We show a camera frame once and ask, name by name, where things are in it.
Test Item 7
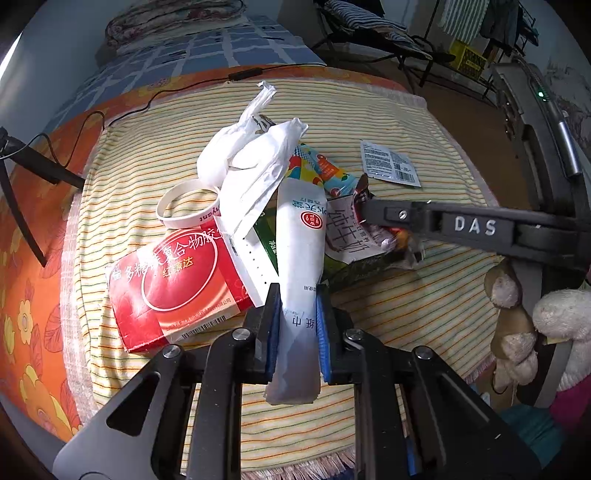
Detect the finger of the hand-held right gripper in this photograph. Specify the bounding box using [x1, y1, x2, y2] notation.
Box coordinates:
[359, 195, 441, 241]

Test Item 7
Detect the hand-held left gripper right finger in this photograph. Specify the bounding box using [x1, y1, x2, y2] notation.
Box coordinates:
[315, 282, 541, 480]

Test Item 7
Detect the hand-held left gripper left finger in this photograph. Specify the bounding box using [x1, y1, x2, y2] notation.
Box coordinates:
[53, 282, 282, 480]

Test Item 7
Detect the brown snack wrapper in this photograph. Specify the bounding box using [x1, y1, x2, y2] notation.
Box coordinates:
[353, 173, 426, 273]

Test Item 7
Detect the white tissue packet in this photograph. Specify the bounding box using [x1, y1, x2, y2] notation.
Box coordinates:
[264, 178, 329, 406]

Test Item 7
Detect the fruit print tube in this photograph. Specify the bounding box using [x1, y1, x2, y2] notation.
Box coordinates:
[284, 142, 358, 199]

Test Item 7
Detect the white ring band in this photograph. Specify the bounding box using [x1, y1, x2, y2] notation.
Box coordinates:
[156, 180, 223, 230]

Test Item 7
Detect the blue and white sachet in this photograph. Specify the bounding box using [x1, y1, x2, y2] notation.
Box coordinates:
[360, 140, 422, 188]

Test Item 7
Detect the flattened white milk carton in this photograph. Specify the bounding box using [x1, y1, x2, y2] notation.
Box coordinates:
[323, 191, 402, 266]

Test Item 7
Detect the white perforated carton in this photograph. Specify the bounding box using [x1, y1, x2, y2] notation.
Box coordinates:
[215, 217, 280, 308]

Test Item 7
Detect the dark green wrapper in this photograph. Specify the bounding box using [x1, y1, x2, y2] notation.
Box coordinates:
[323, 254, 407, 294]

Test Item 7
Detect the green packet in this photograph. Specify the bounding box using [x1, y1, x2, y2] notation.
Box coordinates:
[254, 210, 282, 278]

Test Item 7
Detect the brown plush toy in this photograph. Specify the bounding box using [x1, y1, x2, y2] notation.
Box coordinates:
[484, 261, 539, 393]

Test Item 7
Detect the red medicine box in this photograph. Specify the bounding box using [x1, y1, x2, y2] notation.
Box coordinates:
[106, 220, 256, 355]

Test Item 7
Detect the white plastic bag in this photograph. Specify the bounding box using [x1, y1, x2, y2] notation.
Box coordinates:
[196, 80, 309, 241]

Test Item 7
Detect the black folding chair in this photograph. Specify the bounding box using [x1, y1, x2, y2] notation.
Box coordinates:
[314, 0, 458, 88]

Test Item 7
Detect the yellow plastic crate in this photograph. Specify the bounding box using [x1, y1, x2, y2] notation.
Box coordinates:
[450, 41, 488, 84]

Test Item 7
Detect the pink cloth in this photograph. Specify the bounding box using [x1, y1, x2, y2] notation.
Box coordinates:
[549, 388, 591, 435]

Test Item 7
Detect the teal cloth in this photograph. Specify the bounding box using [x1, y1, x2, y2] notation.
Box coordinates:
[499, 401, 568, 462]

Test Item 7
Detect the striped cloth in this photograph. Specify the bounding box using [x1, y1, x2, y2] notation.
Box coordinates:
[323, 0, 432, 58]

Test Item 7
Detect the green striped towel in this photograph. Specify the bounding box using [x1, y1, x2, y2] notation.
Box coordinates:
[438, 0, 490, 42]

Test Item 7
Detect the black drying rack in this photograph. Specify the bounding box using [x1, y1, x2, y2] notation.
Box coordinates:
[416, 0, 541, 102]

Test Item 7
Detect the yellow striped blanket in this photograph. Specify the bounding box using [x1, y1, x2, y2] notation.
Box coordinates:
[60, 78, 504, 480]

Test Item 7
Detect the dark hanging garment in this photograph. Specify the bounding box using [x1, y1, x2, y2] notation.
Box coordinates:
[480, 0, 522, 44]

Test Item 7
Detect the orange floral bedsheet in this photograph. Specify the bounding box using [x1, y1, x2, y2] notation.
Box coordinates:
[0, 65, 416, 444]

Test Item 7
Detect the blue checked bedsheet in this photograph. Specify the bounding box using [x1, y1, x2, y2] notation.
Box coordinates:
[41, 16, 324, 134]

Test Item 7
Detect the black tripod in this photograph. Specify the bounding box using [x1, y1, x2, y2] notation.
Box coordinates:
[0, 127, 86, 268]

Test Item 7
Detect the folded floral quilt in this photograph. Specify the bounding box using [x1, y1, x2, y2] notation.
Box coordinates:
[105, 0, 247, 49]

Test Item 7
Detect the black cable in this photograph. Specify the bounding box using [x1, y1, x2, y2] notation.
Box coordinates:
[28, 62, 324, 171]

